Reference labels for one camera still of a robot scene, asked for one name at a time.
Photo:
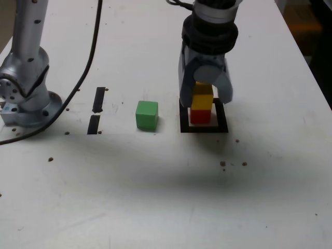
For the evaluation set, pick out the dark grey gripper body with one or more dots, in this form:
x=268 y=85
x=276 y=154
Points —
x=207 y=58

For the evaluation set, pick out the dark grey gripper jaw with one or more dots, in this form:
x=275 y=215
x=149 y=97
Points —
x=185 y=88

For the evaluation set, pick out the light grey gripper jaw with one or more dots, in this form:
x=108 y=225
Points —
x=224 y=88

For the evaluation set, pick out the yellow cube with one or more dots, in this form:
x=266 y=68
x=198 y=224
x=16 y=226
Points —
x=202 y=101

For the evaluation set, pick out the red cube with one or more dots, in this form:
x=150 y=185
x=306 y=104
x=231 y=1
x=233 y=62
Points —
x=200 y=117

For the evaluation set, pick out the green cube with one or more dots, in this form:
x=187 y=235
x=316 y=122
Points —
x=146 y=116

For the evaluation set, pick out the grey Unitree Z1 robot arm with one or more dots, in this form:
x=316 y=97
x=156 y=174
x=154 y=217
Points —
x=26 y=39

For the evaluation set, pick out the black tape square outline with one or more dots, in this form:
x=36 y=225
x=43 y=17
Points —
x=205 y=129

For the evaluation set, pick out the black tape strip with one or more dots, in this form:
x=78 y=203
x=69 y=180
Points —
x=99 y=101

